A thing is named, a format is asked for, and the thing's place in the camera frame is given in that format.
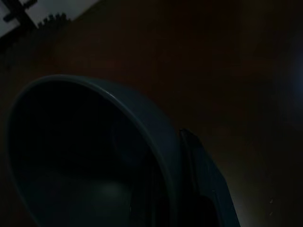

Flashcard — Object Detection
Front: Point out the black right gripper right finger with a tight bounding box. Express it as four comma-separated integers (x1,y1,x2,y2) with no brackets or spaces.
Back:
179,128,241,227

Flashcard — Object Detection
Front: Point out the blue ceramic bowl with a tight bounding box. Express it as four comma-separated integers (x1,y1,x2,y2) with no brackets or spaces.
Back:
5,74,183,227

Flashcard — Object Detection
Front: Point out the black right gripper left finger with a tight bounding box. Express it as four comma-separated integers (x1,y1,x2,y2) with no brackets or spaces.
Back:
110,122,152,227

